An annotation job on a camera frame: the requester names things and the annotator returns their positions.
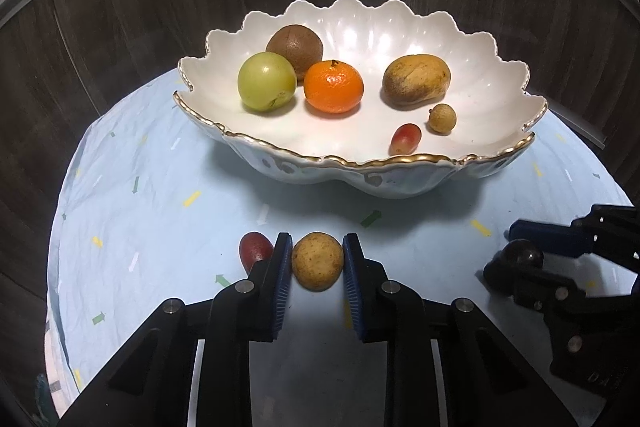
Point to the yellow mango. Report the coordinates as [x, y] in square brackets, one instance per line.
[415, 78]

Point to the large brown kiwi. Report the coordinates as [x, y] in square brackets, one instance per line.
[300, 45]

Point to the dark purple plum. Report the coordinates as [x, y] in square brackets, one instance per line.
[524, 254]

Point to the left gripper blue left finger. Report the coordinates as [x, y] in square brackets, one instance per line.
[248, 311]

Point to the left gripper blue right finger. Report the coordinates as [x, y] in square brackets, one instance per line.
[386, 311]

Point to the orange tangerine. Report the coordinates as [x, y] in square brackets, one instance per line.
[333, 87]

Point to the green round apple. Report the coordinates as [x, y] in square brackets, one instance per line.
[266, 82]

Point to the brown longan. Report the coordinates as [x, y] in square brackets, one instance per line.
[317, 261]
[442, 119]

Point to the light blue patterned tablecloth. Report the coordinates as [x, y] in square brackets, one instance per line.
[152, 208]

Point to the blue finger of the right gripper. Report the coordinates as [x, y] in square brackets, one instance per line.
[550, 236]
[525, 280]

